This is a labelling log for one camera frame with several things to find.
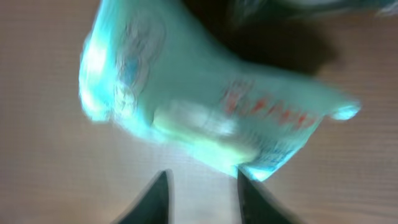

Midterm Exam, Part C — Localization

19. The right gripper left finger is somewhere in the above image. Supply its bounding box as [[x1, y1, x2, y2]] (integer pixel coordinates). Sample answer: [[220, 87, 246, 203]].
[[113, 170, 171, 224]]

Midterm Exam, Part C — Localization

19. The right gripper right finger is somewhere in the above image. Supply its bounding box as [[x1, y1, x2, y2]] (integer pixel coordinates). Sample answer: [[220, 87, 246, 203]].
[[237, 169, 303, 224]]

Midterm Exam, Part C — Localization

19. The green Zappy wipes pack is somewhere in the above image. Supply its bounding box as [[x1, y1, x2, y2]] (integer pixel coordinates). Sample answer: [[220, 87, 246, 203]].
[[79, 0, 361, 181]]

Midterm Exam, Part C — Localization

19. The red white tape roll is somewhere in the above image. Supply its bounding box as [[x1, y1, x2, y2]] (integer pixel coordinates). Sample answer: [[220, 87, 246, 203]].
[[184, 0, 397, 27]]

